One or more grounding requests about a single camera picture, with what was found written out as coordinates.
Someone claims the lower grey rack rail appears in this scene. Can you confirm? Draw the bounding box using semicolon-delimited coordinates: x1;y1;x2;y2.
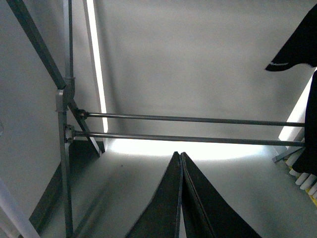
74;131;305;147

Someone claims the white tubes bundle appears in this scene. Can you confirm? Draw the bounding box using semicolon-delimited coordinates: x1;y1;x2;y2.
285;149;317;205

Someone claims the grey rack rail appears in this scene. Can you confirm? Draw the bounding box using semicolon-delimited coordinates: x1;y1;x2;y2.
80;111;305;127
74;131;305;147

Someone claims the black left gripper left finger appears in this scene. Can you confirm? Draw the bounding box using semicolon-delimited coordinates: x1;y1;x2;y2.
126;152;183;238

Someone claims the black printed t-shirt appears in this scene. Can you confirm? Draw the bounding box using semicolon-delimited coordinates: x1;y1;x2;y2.
265;3;317;176

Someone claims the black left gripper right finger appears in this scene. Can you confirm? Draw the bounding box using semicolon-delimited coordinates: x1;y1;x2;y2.
181;152;260;238

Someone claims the grey metal rack frame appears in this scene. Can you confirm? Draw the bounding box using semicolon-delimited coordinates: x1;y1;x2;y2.
7;0;102;238

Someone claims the upper grey rack rail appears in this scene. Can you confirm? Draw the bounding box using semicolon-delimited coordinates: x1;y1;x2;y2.
80;111;305;127

